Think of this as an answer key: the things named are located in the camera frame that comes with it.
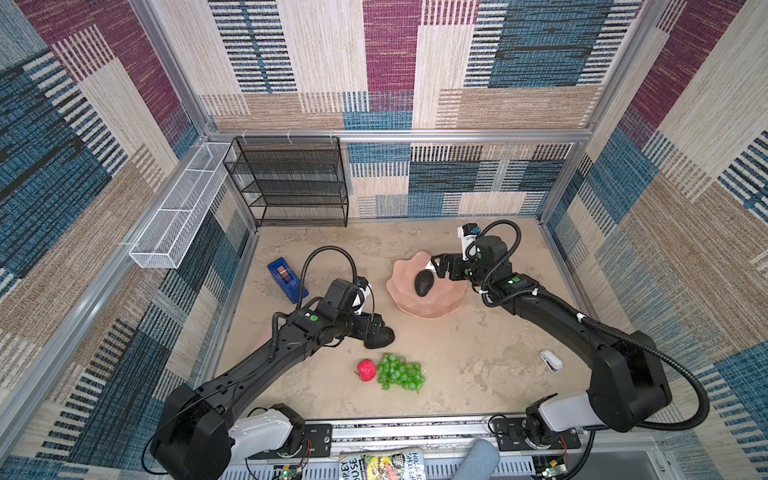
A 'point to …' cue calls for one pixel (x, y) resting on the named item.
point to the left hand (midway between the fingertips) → (372, 317)
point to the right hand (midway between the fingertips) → (446, 260)
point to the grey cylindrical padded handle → (479, 463)
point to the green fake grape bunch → (393, 369)
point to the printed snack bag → (382, 464)
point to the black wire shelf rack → (295, 181)
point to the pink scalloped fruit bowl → (443, 299)
